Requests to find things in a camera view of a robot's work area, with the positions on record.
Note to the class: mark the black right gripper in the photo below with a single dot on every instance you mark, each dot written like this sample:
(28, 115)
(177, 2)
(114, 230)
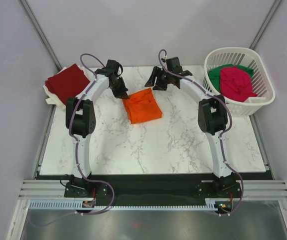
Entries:
(151, 81)

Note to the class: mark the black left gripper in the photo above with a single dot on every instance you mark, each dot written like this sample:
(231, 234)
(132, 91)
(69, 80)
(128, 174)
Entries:
(123, 90)

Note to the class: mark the orange t shirt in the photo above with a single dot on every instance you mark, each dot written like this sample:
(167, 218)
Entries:
(142, 107)

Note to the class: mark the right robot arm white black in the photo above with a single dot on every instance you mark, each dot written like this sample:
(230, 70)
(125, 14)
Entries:
(214, 119)

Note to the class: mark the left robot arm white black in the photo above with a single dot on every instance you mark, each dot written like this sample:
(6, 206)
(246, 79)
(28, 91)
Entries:
(80, 120)

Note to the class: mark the green t shirt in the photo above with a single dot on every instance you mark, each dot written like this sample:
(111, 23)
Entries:
(214, 74)

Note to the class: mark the folded dark red t shirt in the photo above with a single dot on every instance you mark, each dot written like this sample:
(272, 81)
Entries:
(67, 85)

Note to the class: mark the folded white t shirt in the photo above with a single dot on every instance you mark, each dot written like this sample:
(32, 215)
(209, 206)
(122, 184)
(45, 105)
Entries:
(52, 100)

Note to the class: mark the magenta t shirt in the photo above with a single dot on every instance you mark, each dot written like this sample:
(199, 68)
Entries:
(235, 83)

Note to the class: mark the white plastic laundry basket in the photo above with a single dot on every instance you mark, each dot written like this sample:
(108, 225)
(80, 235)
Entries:
(260, 81)

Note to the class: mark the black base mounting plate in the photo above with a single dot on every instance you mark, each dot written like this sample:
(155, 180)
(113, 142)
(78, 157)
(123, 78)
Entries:
(163, 189)

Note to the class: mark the metal corner post right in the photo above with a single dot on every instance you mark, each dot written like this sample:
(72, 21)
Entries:
(265, 23)

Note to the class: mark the metal corner post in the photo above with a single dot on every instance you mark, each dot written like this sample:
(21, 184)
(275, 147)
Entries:
(265, 23)
(24, 4)

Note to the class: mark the metal corner post left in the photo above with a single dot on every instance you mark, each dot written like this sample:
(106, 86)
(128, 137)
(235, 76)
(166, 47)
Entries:
(24, 4)

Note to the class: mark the white slotted cable duct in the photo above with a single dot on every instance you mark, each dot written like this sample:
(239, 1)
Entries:
(87, 205)

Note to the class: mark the aluminium rail frame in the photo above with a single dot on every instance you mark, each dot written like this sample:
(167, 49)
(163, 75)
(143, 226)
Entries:
(253, 190)

